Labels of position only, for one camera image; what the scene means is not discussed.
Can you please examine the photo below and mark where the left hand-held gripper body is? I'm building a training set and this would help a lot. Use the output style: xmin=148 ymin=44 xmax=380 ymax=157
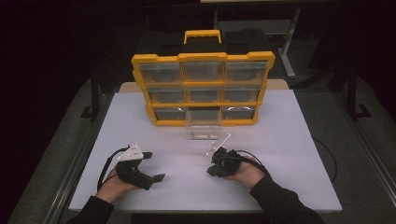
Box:
xmin=115 ymin=142 xmax=155 ymax=191

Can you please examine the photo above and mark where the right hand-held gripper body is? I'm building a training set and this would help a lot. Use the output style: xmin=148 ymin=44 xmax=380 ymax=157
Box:
xmin=205 ymin=133 xmax=241 ymax=178

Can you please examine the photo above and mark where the clear plastic screw drawer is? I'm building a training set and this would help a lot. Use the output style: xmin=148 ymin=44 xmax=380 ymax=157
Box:
xmin=185 ymin=106 xmax=223 ymax=141

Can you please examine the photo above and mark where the yellow black organizer cabinet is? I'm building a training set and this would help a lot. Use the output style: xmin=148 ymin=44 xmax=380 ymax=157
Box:
xmin=131 ymin=29 xmax=276 ymax=128

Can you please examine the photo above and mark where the person's right hand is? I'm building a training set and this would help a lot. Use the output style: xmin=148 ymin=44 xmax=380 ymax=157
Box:
xmin=225 ymin=155 xmax=266 ymax=191

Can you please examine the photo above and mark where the person's left hand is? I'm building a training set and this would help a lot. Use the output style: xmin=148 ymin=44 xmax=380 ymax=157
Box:
xmin=95 ymin=164 xmax=140 ymax=205

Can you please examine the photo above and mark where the black metal stand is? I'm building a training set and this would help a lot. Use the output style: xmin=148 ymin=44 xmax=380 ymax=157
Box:
xmin=346 ymin=66 xmax=374 ymax=121
xmin=79 ymin=69 xmax=104 ymax=122

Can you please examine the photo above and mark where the set of clear closed bins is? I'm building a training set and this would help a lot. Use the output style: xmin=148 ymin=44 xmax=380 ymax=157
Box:
xmin=138 ymin=60 xmax=270 ymax=122

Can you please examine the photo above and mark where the right hand-held gripper cable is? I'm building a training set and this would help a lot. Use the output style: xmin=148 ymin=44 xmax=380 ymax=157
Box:
xmin=231 ymin=149 xmax=273 ymax=177

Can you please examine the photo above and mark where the hand-held gripper cable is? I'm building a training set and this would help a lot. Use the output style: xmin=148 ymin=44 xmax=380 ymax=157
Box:
xmin=231 ymin=149 xmax=273 ymax=177
xmin=96 ymin=145 xmax=132 ymax=192

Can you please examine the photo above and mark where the left hand-held gripper cable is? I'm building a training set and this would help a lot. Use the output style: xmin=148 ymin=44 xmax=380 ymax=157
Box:
xmin=96 ymin=145 xmax=132 ymax=192

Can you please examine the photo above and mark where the aluminium rail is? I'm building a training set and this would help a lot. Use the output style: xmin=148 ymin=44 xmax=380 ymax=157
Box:
xmin=335 ymin=92 xmax=396 ymax=200
xmin=41 ymin=92 xmax=115 ymax=224

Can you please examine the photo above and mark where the thin black cable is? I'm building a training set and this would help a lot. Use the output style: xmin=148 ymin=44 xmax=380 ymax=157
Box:
xmin=312 ymin=136 xmax=339 ymax=184

